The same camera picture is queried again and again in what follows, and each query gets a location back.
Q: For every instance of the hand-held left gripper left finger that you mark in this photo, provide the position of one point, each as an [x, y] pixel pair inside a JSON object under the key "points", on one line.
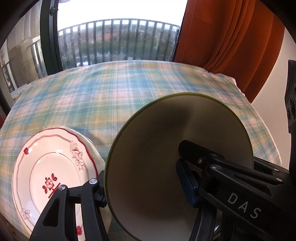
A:
{"points": [[98, 190]]}

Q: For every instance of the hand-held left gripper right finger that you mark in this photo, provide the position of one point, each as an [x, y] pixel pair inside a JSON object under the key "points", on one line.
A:
{"points": [[187, 183]]}

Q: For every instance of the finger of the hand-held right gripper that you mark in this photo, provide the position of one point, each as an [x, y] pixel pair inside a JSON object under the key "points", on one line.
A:
{"points": [[270, 165], [208, 160]]}

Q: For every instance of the floral ceramic bowl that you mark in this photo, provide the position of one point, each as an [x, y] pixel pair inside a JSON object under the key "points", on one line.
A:
{"points": [[150, 150]]}

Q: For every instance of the red pattern white plate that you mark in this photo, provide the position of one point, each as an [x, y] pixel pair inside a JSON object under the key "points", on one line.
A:
{"points": [[46, 162]]}

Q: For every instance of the plaid tablecloth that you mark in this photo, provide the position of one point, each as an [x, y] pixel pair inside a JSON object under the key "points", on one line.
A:
{"points": [[104, 92]]}

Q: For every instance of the orange curtain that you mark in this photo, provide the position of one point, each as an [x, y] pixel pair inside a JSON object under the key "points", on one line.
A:
{"points": [[226, 34]]}

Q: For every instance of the balcony railing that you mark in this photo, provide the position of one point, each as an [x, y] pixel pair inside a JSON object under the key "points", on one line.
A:
{"points": [[115, 41]]}

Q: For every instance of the black window frame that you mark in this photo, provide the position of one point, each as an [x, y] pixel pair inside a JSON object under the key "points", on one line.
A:
{"points": [[49, 41]]}

